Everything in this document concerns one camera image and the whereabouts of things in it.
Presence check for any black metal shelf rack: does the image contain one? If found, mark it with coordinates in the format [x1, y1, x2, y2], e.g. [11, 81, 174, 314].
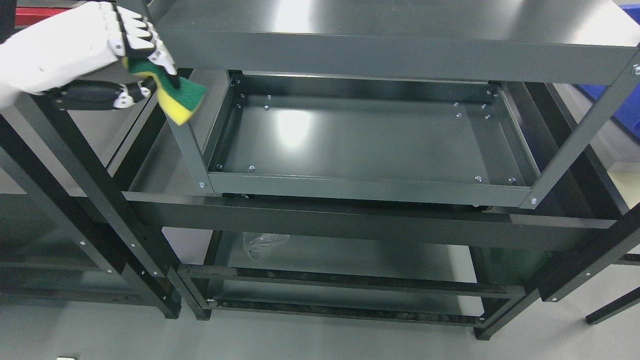
[0, 0, 640, 342]

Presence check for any clear plastic bag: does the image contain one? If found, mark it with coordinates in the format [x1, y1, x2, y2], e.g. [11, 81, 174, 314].
[242, 232, 291, 262]

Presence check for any grey metal shelf unit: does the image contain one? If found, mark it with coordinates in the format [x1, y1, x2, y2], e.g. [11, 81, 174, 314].
[151, 0, 639, 209]

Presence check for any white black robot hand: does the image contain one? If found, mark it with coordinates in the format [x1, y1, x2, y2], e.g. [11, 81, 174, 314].
[0, 1, 180, 109]

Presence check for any green yellow sponge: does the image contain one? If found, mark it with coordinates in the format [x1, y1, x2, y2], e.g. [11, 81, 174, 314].
[121, 57, 208, 126]

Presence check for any blue plastic bin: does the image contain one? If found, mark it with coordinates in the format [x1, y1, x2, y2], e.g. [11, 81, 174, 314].
[575, 2, 640, 140]

